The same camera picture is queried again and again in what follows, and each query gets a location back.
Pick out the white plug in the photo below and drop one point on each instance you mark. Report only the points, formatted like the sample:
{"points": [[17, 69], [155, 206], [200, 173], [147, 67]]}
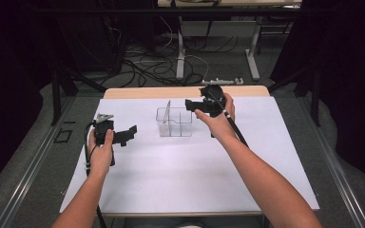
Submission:
{"points": [[239, 81]]}

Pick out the white paper sheet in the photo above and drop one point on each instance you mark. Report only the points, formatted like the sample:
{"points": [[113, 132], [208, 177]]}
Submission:
{"points": [[177, 177]]}

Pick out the person's left hand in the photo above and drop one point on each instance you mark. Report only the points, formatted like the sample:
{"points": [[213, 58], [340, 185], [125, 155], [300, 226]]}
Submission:
{"points": [[100, 158]]}

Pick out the black horizontal bar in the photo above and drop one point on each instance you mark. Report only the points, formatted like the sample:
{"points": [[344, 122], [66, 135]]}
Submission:
{"points": [[183, 10]]}

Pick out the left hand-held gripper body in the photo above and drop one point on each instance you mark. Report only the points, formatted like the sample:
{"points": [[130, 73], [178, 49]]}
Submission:
{"points": [[103, 131]]}

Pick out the light background desk top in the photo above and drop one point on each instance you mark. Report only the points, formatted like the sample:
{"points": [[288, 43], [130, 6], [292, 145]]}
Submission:
{"points": [[234, 3]]}

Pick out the black metal stand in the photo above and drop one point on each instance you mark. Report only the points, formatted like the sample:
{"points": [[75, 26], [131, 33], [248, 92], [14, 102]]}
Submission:
{"points": [[313, 91], [60, 91]]}

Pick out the wooden table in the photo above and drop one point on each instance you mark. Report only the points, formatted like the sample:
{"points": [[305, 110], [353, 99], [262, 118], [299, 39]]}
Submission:
{"points": [[158, 91]]}

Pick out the white desk leg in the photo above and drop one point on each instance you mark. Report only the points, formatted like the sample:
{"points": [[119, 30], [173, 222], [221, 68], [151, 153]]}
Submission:
{"points": [[180, 53], [253, 57]]}

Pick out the clear plastic organizer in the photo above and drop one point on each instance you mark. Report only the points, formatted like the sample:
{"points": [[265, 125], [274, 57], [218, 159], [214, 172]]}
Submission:
{"points": [[176, 123]]}

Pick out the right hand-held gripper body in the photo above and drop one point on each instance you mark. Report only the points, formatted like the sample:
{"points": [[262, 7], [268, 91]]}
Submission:
{"points": [[214, 101]]}

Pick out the person's right hand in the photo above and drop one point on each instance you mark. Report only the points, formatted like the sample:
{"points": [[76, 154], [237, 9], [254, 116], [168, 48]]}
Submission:
{"points": [[218, 125]]}

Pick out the aluminium rail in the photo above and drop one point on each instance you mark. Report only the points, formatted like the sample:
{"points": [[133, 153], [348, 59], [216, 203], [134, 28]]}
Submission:
{"points": [[25, 180], [339, 177]]}

